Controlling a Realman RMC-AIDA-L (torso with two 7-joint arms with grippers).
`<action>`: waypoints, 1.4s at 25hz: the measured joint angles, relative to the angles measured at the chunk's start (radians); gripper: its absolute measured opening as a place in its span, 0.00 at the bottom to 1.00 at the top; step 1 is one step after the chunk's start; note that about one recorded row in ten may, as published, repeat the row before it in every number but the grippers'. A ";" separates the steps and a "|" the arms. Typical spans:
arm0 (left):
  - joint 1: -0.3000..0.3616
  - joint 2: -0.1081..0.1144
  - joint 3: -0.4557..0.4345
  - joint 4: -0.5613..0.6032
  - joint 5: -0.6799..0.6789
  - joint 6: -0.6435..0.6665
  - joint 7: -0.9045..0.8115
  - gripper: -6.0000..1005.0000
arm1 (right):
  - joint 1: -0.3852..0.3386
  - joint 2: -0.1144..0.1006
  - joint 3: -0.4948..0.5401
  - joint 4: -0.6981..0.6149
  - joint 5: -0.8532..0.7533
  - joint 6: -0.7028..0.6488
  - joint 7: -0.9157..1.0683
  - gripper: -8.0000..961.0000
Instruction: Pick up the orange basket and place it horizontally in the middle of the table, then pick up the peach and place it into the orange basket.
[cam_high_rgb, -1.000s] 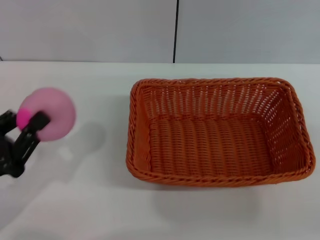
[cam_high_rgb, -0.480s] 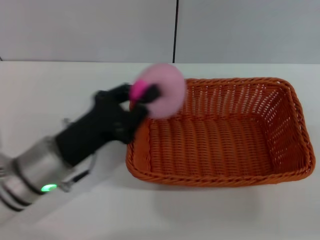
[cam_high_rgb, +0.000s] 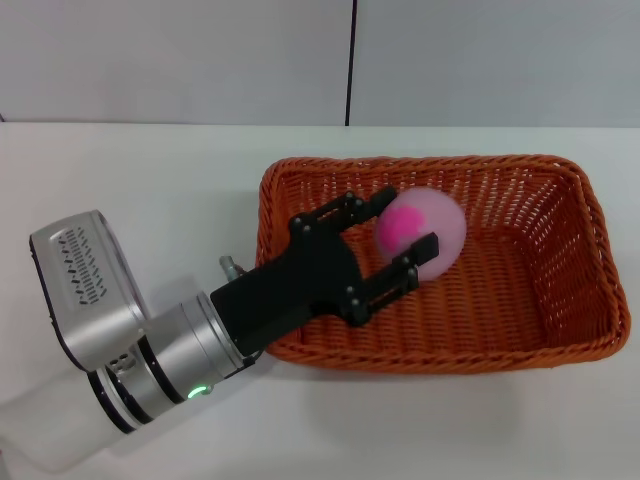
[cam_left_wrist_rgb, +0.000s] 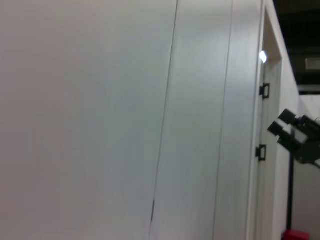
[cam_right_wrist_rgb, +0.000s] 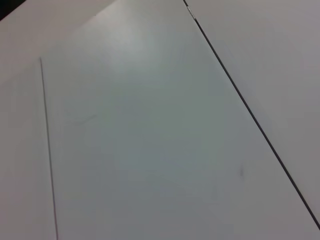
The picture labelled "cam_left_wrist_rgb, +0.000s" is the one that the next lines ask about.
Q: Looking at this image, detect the black door hinge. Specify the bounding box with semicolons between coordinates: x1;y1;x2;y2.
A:
259;82;271;100
255;144;267;162

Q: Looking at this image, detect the white door frame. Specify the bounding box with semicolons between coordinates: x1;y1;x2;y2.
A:
247;0;284;240

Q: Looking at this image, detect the red stand base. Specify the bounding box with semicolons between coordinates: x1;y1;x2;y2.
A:
281;229;311;240

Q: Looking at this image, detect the black stand pole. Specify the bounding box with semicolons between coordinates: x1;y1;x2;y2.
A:
286;152;295;232

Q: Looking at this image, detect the black device on stand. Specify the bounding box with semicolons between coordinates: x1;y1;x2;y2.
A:
267;108;320;168

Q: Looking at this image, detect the grey ceiling vent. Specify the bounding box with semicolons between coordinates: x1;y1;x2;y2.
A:
304;57;320;70

